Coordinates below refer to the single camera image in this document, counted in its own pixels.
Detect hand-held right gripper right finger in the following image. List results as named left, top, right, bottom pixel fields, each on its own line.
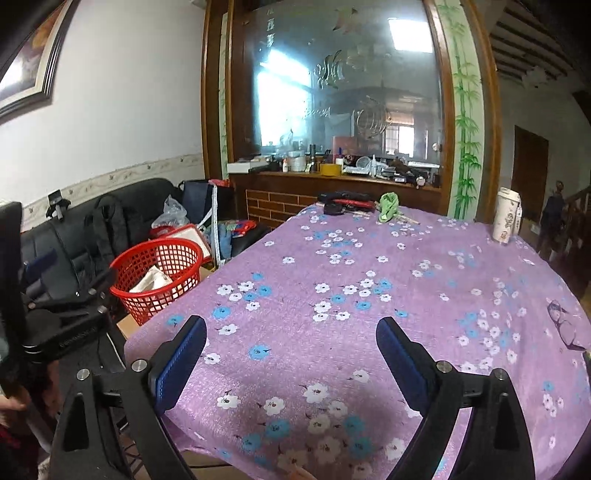
left=375, top=316, right=536, bottom=480

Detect wooden mirror cabinet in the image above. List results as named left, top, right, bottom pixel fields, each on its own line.
left=201, top=0, right=502, bottom=232

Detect black backpack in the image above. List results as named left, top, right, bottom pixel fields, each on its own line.
left=88, top=195, right=128, bottom=278

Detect black sofa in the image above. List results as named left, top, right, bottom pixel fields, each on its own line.
left=21, top=178, right=186, bottom=324

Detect white plastic bag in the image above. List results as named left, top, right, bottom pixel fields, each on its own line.
left=129, top=267, right=174, bottom=297

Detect red plastic basket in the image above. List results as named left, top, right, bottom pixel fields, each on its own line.
left=110, top=237, right=205, bottom=326

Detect wooden door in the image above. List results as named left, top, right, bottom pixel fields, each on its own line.
left=512, top=124, right=550, bottom=223

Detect dark shopping bag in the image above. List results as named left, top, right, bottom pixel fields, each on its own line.
left=179, top=180, right=234, bottom=223

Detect white lace strip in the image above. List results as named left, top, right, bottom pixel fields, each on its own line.
left=198, top=185, right=223, bottom=269

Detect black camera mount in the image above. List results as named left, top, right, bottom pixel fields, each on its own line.
left=46, top=190, right=70, bottom=220

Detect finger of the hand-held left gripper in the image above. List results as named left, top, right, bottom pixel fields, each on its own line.
left=27, top=268, right=119, bottom=312
left=22, top=250, right=59, bottom=288

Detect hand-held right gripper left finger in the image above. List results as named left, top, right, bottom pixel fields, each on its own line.
left=48, top=315, right=208, bottom=480

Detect clear plastic bag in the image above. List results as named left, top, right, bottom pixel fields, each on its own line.
left=151, top=195, right=188, bottom=230

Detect eyeglasses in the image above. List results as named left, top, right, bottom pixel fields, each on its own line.
left=547, top=300, right=587, bottom=352

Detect white red-rimmed container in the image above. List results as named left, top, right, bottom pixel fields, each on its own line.
left=152, top=224, right=213, bottom=265

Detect white flat box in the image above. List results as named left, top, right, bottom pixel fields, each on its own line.
left=227, top=158, right=269, bottom=174

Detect white patterned paper cup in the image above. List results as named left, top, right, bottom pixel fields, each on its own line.
left=492, top=187, right=523, bottom=246

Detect colorful printed bag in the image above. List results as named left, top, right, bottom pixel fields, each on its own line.
left=217, top=219, right=257, bottom=260

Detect green cloth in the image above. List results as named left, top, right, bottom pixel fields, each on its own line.
left=378, top=191, right=402, bottom=223

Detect framed wall picture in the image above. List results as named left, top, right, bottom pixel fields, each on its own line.
left=0, top=0, right=80, bottom=123

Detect purple floral tablecloth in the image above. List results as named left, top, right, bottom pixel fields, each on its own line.
left=124, top=203, right=591, bottom=480

